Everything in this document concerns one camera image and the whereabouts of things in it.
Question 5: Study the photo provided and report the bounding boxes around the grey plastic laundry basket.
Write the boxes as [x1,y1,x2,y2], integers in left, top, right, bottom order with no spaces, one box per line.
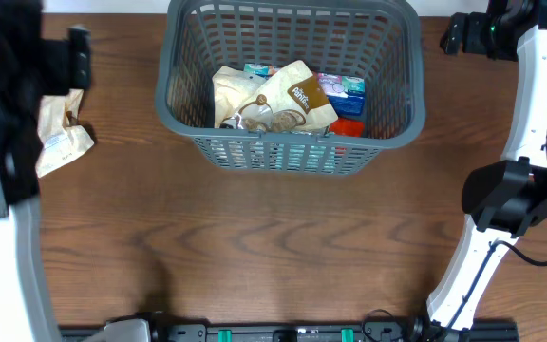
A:
[155,0,426,175]

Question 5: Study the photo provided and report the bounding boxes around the blue tissue multipack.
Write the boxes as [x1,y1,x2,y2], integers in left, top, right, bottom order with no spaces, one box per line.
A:
[242,63,367,118]

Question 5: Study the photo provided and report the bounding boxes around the orange spaghetti packet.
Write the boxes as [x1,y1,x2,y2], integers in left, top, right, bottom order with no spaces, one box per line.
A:
[327,118,365,138]

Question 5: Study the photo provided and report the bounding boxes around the brown and cream snack pouch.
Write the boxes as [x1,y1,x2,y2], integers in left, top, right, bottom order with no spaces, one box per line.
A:
[219,60,338,133]

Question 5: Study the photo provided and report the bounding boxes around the mint green wipes packet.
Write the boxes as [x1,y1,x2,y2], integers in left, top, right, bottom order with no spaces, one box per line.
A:
[269,143,346,174]

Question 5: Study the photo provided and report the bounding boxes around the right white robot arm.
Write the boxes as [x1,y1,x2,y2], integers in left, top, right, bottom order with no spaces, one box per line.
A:
[411,0,547,341]

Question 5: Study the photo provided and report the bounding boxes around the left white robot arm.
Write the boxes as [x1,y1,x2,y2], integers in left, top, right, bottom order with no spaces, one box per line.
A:
[0,0,91,341]

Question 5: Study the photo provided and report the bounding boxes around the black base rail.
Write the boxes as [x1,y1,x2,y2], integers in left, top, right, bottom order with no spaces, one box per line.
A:
[61,310,520,342]

